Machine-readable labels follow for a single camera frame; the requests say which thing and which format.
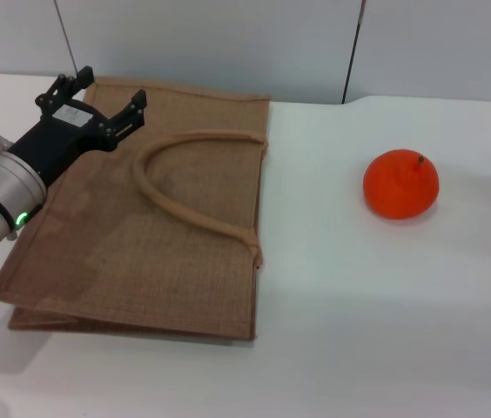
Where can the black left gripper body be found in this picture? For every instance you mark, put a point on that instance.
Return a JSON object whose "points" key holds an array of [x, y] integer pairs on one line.
{"points": [[60, 130]]}

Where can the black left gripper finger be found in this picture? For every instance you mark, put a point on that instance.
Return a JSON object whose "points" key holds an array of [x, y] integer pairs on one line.
{"points": [[69, 85], [128, 117]]}

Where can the brown jute handbag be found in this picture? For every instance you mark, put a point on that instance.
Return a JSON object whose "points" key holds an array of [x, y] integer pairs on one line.
{"points": [[119, 239]]}

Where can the orange fruit with stem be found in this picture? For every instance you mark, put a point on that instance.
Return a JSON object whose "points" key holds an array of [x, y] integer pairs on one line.
{"points": [[400, 185]]}

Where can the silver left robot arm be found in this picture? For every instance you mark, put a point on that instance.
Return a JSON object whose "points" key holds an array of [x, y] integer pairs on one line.
{"points": [[15, 183]]}

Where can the thin vertical wall strip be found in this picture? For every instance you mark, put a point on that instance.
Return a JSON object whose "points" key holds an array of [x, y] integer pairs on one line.
{"points": [[351, 65]]}

